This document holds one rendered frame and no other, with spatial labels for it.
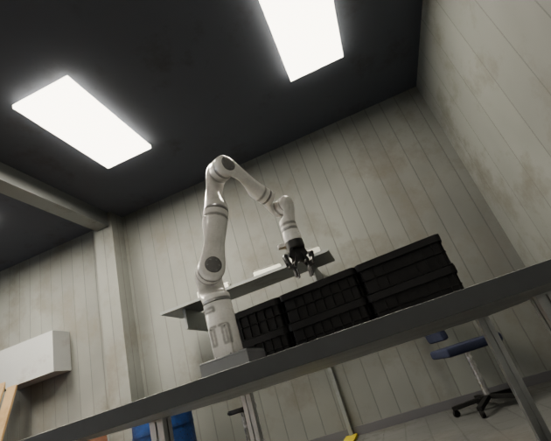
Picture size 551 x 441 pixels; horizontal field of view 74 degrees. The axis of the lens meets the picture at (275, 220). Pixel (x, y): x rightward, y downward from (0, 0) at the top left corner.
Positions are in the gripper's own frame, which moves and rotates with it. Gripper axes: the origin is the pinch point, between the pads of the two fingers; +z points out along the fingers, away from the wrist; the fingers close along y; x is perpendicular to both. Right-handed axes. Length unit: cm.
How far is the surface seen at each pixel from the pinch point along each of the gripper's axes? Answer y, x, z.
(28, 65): -112, 130, -256
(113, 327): -63, 389, -91
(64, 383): -128, 475, -51
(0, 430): -197, 474, -15
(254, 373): -45, -42, 33
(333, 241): 183, 219, -99
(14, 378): -185, 486, -74
